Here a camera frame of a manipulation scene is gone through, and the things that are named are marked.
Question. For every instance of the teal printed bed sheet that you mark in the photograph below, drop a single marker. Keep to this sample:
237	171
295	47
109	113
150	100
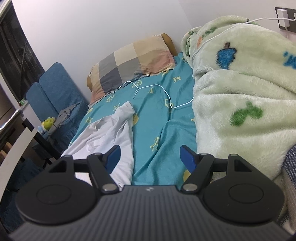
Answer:
150	115

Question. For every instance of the green plush toy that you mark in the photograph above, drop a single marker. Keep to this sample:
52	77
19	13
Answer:
48	124

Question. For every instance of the green fleece blanket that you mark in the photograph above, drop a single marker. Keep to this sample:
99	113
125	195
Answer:
231	81

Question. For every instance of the blue covered chair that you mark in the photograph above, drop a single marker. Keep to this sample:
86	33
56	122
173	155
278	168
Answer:
25	173
34	99
57	88

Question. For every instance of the white wall charger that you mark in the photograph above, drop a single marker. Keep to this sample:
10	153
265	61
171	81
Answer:
282	17

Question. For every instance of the plaid pillow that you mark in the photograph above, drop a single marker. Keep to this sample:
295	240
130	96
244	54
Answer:
129	62

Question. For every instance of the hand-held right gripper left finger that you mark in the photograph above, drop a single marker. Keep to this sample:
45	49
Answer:
113	157

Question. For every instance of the small green box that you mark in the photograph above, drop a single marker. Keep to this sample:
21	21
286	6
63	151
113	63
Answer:
23	101

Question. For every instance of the dark window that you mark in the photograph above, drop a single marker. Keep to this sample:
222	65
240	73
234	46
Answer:
13	51

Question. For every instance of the grey blue textured cloth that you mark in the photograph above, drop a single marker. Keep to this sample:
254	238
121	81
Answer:
291	166

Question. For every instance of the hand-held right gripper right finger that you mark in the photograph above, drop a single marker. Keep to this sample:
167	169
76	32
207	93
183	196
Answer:
187	157

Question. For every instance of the white shirt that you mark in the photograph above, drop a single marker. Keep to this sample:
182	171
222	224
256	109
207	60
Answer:
111	129

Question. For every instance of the brown pillow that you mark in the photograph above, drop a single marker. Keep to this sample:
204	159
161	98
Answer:
170	44

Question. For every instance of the dark wooden table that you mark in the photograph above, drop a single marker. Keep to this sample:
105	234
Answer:
23	148

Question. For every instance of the white plug in socket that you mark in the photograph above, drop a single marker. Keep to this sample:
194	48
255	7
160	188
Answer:
291	25

